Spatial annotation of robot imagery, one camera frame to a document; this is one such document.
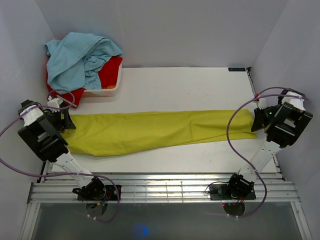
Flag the yellow-green trousers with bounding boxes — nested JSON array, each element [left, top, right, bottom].
[[62, 109, 257, 157]]

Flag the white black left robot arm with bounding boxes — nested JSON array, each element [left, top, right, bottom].
[[18, 98, 107, 201]]

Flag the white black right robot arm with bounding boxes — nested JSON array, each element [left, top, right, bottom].
[[221, 87, 313, 200]]

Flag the white plastic laundry basket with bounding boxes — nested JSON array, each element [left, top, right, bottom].
[[82, 63, 123, 98]]

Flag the light blue garment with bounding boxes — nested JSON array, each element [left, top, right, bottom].
[[45, 32, 123, 93]]

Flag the blue logo sticker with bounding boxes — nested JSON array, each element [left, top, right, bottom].
[[228, 67, 246, 72]]

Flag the red garment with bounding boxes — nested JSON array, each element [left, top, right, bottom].
[[46, 56, 123, 110]]

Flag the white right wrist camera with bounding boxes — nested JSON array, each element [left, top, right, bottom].
[[254, 93, 267, 110]]

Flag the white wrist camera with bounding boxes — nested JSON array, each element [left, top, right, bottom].
[[254, 93, 267, 110], [47, 95, 63, 110]]

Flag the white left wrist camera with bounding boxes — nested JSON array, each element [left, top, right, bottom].
[[47, 95, 63, 110]]

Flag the aluminium table frame rails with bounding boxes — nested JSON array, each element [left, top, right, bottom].
[[20, 67, 312, 240]]

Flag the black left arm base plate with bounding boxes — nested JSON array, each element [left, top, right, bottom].
[[72, 185, 118, 202]]

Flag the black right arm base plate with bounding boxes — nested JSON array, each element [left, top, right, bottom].
[[204, 181, 256, 201]]

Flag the white wire grid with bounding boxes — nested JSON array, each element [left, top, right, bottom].
[[122, 182, 210, 204]]

